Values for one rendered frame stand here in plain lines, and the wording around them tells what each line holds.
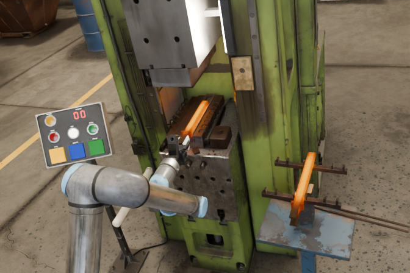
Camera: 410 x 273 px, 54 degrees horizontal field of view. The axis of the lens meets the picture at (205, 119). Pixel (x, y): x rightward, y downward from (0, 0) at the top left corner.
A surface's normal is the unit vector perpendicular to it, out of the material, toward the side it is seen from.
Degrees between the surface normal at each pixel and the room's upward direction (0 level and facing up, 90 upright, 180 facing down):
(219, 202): 90
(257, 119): 90
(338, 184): 0
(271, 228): 0
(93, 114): 60
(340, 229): 0
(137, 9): 90
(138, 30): 90
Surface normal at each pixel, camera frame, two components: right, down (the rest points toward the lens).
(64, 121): 0.03, 0.01
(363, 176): -0.16, -0.84
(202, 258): -0.30, 0.53
